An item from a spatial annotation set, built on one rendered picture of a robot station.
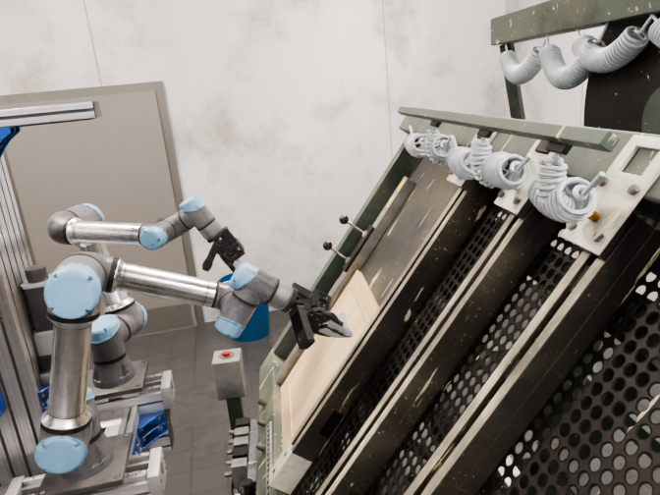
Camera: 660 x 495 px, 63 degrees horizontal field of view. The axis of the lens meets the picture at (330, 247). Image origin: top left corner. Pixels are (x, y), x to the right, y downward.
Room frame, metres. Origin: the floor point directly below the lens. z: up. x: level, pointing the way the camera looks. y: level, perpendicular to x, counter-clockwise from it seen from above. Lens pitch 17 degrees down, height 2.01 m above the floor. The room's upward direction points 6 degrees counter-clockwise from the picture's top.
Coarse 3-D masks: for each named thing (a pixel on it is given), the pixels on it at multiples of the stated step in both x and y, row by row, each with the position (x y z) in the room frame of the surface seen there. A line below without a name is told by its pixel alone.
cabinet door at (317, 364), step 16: (352, 288) 1.82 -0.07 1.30; (368, 288) 1.71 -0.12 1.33; (336, 304) 1.86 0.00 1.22; (352, 304) 1.73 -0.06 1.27; (368, 304) 1.59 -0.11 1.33; (352, 320) 1.64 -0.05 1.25; (368, 320) 1.51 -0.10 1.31; (320, 336) 1.82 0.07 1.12; (352, 336) 1.56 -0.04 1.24; (304, 352) 1.86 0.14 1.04; (320, 352) 1.72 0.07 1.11; (336, 352) 1.60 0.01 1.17; (304, 368) 1.76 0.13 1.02; (320, 368) 1.63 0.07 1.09; (336, 368) 1.51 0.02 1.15; (288, 384) 1.81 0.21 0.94; (304, 384) 1.67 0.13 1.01; (320, 384) 1.55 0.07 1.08; (288, 400) 1.71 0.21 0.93; (304, 400) 1.58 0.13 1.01; (288, 416) 1.61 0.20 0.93; (304, 416) 1.49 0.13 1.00; (288, 432) 1.53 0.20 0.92
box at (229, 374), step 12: (240, 348) 2.17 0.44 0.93; (216, 360) 2.07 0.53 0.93; (228, 360) 2.06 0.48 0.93; (240, 360) 2.07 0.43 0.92; (216, 372) 2.05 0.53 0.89; (228, 372) 2.05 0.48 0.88; (240, 372) 2.05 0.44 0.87; (216, 384) 2.05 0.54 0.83; (228, 384) 2.05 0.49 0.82; (240, 384) 2.05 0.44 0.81; (228, 396) 2.05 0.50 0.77; (240, 396) 2.05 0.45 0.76
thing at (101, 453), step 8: (96, 440) 1.30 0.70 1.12; (104, 440) 1.33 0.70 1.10; (88, 448) 1.28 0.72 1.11; (96, 448) 1.29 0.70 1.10; (104, 448) 1.31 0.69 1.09; (112, 448) 1.34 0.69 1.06; (88, 456) 1.27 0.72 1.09; (96, 456) 1.29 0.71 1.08; (104, 456) 1.30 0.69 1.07; (112, 456) 1.32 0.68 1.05; (88, 464) 1.26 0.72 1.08; (96, 464) 1.27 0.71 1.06; (104, 464) 1.29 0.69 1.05; (72, 472) 1.25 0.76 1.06; (80, 472) 1.25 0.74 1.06; (88, 472) 1.25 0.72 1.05; (96, 472) 1.26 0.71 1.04
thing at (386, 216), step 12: (408, 180) 1.93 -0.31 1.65; (396, 192) 1.95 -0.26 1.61; (408, 192) 1.93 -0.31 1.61; (396, 204) 1.93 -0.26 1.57; (384, 216) 1.93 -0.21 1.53; (384, 228) 1.93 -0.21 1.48; (372, 240) 1.92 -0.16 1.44; (360, 252) 1.92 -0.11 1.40; (360, 264) 1.92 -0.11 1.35; (348, 276) 1.91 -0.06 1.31; (336, 288) 1.91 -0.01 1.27; (336, 300) 1.91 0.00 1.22; (288, 360) 1.91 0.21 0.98; (288, 372) 1.89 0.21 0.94
